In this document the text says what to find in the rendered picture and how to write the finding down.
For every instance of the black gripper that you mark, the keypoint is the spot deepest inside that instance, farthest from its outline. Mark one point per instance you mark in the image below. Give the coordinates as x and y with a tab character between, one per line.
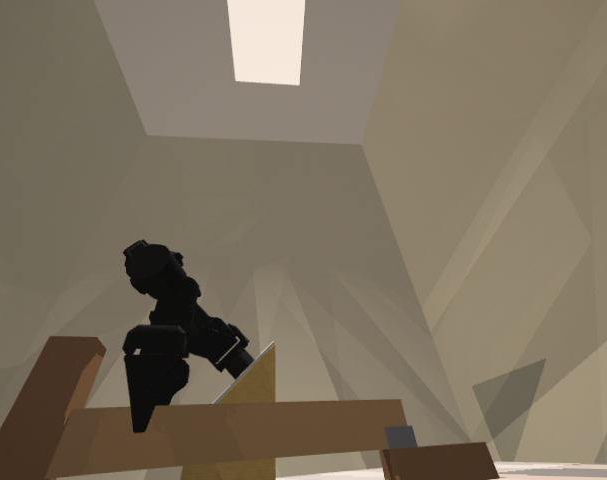
158	372

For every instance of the long brown wooden rail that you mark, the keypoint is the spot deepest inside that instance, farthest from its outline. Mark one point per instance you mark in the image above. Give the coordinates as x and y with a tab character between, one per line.
102	440

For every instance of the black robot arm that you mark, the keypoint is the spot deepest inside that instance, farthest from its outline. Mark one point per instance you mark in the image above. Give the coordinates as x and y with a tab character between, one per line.
156	270

